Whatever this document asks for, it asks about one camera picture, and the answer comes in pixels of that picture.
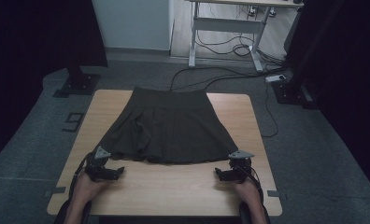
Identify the black curtain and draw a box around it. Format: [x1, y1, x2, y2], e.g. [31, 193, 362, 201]
[0, 0, 109, 169]
[283, 0, 370, 202]

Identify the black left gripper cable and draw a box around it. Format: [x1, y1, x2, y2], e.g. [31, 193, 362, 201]
[68, 152, 94, 200]

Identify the thin black floor cable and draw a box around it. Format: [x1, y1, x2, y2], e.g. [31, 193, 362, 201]
[262, 81, 280, 138]

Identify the white power strip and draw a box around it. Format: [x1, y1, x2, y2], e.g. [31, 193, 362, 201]
[264, 74, 288, 84]

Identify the black cable bundle under desk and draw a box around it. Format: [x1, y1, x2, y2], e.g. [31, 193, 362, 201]
[194, 29, 284, 64]

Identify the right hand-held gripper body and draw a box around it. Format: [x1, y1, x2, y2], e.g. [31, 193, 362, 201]
[228, 149, 255, 183]

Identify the long black floor cable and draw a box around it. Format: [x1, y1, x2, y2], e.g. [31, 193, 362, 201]
[169, 65, 289, 92]

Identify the grey tape strip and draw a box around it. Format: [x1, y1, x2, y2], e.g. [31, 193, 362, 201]
[266, 189, 288, 201]

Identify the black pleated skirt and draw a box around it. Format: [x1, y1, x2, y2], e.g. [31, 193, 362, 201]
[96, 86, 239, 165]

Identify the person's left hand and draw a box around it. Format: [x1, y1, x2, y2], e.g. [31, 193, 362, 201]
[72, 172, 112, 203]

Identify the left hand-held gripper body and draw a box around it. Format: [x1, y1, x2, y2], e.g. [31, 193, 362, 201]
[84, 146, 114, 183]

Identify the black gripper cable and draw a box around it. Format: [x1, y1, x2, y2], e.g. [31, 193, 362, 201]
[68, 152, 94, 200]
[244, 165, 265, 203]

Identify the black stand with base plate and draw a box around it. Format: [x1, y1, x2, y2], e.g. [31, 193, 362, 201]
[271, 74, 319, 110]
[51, 62, 102, 99]

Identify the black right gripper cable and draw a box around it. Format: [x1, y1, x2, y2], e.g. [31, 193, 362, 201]
[244, 165, 265, 203]

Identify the white metal desk frame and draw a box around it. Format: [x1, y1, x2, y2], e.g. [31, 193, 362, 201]
[186, 0, 305, 73]

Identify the person's right hand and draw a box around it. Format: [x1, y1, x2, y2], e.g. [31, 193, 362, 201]
[231, 178, 263, 205]

